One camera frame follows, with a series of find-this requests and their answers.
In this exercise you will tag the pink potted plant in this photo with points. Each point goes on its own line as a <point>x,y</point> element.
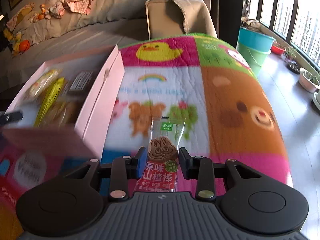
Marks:
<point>308,81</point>

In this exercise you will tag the green plastic bucket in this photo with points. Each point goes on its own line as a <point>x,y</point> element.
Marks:
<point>253,57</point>

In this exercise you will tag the yellow plush toy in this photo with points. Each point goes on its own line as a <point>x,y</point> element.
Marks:
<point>14,40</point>

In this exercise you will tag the yellow snack bar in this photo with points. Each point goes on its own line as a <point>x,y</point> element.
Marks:
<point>50,97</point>

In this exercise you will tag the orange toy ball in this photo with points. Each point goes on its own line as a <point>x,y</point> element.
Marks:
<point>24,46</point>

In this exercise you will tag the brown bread loaf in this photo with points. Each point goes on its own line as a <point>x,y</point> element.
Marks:
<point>62,113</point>

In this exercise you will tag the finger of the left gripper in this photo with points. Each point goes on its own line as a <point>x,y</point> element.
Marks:
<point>7,118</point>

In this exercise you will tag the red plastic basin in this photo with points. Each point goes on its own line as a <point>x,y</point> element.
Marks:
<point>277,48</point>

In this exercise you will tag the pink crumpled clothes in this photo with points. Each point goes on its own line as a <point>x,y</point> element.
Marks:
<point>83,7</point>

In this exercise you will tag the peanut brittle bar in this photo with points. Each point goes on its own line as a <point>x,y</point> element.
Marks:
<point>41,84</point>

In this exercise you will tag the colourful cartoon play mat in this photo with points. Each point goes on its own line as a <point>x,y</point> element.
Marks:
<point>194,77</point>

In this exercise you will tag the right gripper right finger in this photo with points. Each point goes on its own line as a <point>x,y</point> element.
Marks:
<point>203,170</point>

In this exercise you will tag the teal plastic basin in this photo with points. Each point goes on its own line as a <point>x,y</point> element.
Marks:
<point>255,40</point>

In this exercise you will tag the long grey pillow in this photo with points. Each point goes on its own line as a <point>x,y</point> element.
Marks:
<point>102,11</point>

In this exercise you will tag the grey sofa bed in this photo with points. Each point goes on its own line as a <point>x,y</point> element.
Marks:
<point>110,22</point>

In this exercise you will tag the beige draped armchair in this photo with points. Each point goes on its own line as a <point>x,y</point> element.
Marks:
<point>176,17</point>

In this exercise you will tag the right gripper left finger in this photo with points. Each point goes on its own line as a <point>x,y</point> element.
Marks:
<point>121,171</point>

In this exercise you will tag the pink yellow cushion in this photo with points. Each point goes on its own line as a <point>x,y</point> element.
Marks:
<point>19,16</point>

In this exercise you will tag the red hawthorn stick snack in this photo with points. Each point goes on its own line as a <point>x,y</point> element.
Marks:
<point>160,173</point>

